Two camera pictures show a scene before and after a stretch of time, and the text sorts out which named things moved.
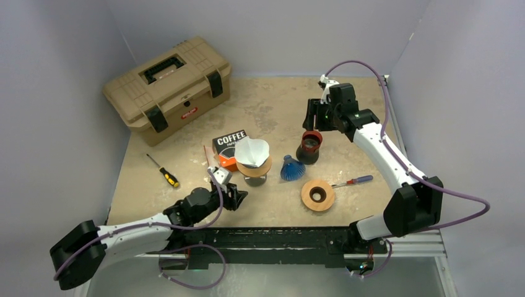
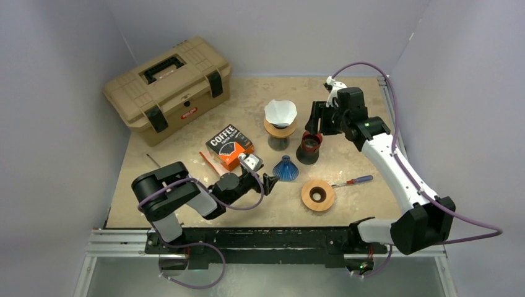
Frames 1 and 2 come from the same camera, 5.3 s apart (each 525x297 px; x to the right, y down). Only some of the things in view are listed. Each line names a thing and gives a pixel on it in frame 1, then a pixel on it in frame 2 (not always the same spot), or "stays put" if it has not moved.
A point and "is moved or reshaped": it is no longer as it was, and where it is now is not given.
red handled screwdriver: (358, 179) stays put
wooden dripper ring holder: (255, 172) is moved or reshaped
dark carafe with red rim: (308, 153) stays put
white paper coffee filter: (251, 151) -> (280, 113)
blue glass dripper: (292, 169) is moved or reshaped
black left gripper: (232, 200) -> (268, 181)
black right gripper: (316, 107) stays put
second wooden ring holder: (319, 186) stays put
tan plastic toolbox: (173, 90) stays put
